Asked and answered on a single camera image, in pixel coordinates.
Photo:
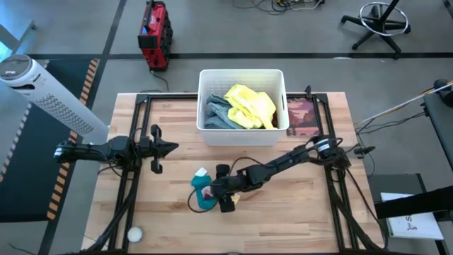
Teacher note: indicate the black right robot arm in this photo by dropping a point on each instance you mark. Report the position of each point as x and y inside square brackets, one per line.
[283, 161]

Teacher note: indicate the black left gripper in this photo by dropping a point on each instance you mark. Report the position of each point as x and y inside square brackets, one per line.
[155, 152]

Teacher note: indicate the red power unit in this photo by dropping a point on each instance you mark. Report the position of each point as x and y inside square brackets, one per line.
[155, 35]

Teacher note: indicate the grey-green garment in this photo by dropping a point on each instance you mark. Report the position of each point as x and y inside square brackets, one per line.
[213, 101]

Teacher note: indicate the flat black bar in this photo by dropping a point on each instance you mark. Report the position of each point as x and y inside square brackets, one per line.
[414, 203]

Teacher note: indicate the landscape picture board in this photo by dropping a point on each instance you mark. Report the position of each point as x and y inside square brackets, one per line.
[301, 117]

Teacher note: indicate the black side table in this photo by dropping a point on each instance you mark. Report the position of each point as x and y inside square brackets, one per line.
[440, 120]

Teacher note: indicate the white tower fan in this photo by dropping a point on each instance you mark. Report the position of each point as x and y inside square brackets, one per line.
[60, 102]

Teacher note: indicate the white perforated plastic basket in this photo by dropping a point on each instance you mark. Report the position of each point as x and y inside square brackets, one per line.
[240, 136]

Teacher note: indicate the teal sock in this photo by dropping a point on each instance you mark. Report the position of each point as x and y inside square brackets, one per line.
[201, 202]

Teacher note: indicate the yellow shirt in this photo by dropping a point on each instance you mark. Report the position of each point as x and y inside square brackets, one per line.
[249, 106]

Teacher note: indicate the blue-grey garment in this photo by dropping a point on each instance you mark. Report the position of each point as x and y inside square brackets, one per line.
[221, 119]

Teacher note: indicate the white printed paper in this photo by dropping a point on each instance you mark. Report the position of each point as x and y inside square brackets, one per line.
[414, 223]

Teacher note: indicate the black hazard-striped floor mat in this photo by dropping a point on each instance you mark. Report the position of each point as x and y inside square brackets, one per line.
[24, 159]

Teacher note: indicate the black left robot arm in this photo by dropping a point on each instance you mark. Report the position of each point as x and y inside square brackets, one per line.
[88, 152]

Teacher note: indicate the pale thin rod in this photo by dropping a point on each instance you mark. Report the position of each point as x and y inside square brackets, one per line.
[400, 104]

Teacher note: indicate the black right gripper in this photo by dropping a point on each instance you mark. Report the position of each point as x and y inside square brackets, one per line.
[228, 184]

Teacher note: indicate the maroon garment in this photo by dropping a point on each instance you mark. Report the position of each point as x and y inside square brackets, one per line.
[275, 120]

